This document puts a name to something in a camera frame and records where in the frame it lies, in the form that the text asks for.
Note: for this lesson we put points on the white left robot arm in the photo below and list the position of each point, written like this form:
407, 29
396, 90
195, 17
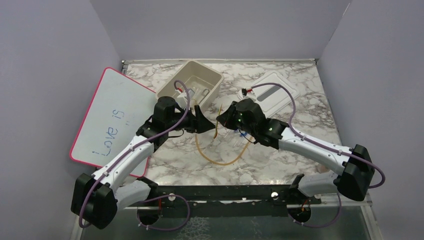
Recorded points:
97, 197

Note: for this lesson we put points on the red rainbow measuring spoon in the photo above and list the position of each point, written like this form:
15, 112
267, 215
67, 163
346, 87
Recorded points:
217, 124

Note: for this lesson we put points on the pink-framed whiteboard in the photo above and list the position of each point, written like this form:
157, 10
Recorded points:
119, 106

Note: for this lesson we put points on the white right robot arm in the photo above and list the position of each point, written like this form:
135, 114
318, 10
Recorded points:
350, 171

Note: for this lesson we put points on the beige plastic bin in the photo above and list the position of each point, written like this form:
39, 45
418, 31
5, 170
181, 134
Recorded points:
196, 76

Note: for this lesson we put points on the blue-capped test tube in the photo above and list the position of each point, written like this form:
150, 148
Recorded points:
239, 139

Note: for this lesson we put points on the metal crucible tongs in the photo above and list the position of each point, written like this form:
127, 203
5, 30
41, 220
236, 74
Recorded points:
201, 95

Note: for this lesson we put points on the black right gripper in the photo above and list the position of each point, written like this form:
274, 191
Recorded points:
225, 119

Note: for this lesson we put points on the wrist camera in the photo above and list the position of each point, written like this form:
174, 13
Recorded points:
184, 97
247, 93

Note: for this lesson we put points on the yellow rubber tube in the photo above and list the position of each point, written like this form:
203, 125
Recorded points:
222, 149

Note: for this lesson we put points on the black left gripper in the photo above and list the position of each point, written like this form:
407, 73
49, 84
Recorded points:
198, 123

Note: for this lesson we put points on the black table edge rail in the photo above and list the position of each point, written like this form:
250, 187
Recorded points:
214, 201

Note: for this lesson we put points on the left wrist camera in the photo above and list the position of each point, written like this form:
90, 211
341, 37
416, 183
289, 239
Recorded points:
184, 97

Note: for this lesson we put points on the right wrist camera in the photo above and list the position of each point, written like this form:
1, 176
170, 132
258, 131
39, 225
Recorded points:
247, 93

